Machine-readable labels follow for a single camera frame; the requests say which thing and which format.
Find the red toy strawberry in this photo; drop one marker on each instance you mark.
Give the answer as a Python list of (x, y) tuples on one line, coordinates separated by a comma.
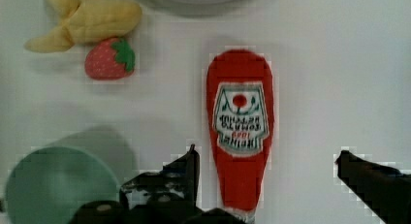
[(112, 59)]

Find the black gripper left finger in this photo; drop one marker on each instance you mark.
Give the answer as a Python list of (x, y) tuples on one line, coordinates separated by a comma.
[(178, 180)]

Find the red felt ketchup bottle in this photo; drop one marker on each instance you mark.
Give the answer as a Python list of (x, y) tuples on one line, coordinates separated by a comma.
[(240, 112)]

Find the green cup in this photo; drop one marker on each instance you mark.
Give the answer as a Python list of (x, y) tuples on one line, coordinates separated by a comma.
[(50, 184)]

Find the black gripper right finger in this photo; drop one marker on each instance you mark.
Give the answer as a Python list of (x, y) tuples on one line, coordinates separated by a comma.
[(385, 190)]

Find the yellow plush banana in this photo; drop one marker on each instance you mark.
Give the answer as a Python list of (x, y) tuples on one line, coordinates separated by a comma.
[(87, 21)]

